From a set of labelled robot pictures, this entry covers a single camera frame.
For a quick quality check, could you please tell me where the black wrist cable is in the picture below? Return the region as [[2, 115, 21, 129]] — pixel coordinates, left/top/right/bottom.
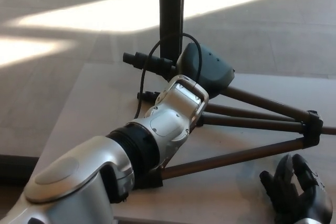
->
[[134, 33, 203, 120]]

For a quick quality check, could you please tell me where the dark floor mat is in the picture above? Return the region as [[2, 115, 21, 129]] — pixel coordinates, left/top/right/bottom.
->
[[0, 154, 40, 183]]

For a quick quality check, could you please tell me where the bronze tripod with black fittings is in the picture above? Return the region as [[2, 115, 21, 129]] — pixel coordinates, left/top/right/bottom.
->
[[122, 52, 336, 189]]

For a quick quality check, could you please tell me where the black vertical pillar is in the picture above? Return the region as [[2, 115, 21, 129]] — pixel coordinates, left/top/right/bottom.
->
[[158, 0, 188, 60]]

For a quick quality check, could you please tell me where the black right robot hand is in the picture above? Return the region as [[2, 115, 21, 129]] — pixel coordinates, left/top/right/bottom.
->
[[259, 153, 334, 224]]

